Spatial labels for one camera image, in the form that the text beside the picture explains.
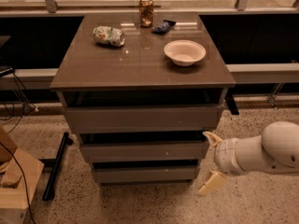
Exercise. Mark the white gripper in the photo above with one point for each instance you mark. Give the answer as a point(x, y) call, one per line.
point(224, 156)

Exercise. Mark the grey bottom drawer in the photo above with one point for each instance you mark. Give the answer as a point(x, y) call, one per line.
point(145, 175)

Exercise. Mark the grey drawer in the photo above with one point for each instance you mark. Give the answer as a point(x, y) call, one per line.
point(145, 152)
point(145, 175)
point(142, 119)

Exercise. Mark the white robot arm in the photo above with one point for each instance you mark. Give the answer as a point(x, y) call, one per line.
point(275, 152)

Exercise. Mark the grey drawer cabinet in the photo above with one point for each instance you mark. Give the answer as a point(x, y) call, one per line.
point(140, 74)

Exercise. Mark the grey middle drawer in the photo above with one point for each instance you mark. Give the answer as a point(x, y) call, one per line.
point(145, 152)

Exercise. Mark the grey top drawer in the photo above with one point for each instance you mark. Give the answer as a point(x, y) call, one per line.
point(142, 119)

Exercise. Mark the black table leg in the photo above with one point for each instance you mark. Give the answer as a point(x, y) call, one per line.
point(230, 101)

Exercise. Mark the white paper bowl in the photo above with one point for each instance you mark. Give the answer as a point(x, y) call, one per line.
point(184, 52)

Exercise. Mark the blue snack wrapper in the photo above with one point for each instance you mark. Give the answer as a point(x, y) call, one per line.
point(163, 27)

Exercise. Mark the black metal bar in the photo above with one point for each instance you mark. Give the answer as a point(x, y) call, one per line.
point(54, 165)

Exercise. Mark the upright orange soda can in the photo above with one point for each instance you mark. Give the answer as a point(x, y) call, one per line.
point(146, 13)

